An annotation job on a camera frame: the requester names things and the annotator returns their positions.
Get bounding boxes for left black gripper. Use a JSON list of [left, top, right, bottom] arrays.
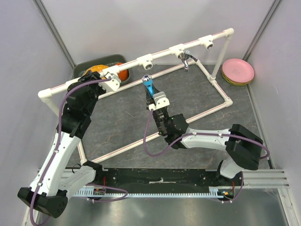
[[80, 70, 109, 116]]

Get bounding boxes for blue plastic faucet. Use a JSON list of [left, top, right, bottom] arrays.
[[142, 75, 155, 98]]

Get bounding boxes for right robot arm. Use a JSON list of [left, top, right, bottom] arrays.
[[144, 85, 263, 186]]

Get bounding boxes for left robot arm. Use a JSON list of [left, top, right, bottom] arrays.
[[17, 71, 107, 218]]

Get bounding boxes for orange dotted plate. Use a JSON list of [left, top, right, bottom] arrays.
[[85, 65, 108, 74]]

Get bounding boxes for dark green plastic tray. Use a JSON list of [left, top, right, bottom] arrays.
[[72, 54, 127, 79]]

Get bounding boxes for orange red cup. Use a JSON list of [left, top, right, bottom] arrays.
[[118, 69, 129, 82]]

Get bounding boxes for dark grey stone mat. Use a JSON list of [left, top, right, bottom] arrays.
[[82, 65, 260, 169]]

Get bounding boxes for chrome metal faucet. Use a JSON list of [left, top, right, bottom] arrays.
[[178, 50, 198, 72]]

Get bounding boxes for yellow green plate stack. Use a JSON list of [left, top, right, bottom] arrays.
[[222, 71, 253, 86]]

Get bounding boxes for pink plate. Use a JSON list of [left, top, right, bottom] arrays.
[[222, 58, 254, 84]]

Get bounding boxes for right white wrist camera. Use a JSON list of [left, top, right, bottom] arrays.
[[147, 91, 170, 111]]

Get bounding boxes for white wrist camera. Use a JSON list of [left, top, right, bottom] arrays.
[[147, 91, 170, 111], [101, 72, 121, 92]]

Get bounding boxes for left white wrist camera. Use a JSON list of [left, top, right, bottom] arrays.
[[101, 72, 121, 92]]

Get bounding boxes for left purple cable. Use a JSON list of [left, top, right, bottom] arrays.
[[30, 78, 129, 226]]

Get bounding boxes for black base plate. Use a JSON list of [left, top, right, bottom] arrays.
[[98, 167, 224, 195]]

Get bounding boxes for white PVC pipe frame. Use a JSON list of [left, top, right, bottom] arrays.
[[38, 28, 234, 163]]

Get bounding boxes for grey slotted cable duct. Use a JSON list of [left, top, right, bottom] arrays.
[[73, 186, 235, 199]]

